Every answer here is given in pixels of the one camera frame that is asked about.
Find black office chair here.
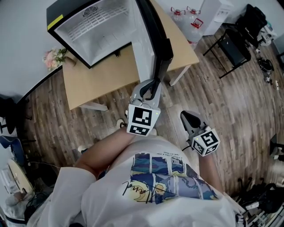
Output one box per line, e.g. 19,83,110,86
235,4,268,48
0,94,31,135

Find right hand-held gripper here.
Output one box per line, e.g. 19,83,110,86
180,110,221,157

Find white storage boxes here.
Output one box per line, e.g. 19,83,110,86
258,22,278,45

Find blue chair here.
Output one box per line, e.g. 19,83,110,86
0,135,29,167

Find black metal stand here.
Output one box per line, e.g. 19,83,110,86
269,133,284,160

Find white printed t-shirt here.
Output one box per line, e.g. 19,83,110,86
26,135,245,227

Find black folding chair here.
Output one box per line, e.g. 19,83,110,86
203,28,252,79

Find black mini fridge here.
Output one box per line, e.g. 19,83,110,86
46,0,142,69

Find person's left forearm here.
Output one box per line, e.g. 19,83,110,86
74,127,139,180

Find black coiled cable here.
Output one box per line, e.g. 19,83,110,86
258,59,274,73

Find beige wooden side table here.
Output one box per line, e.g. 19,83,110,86
8,158,35,193

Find person's right forearm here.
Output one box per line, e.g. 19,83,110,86
198,153,224,192

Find white water dispenser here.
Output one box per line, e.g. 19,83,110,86
203,0,235,36

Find pink flower bouquet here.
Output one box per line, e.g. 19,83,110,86
42,47,67,71

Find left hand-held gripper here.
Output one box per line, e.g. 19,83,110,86
126,79,162,136

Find light wooden table white legs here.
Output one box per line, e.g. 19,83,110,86
62,0,200,111

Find clear water jug red cap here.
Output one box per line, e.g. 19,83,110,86
183,18,204,46
186,6,201,18
170,6,186,25

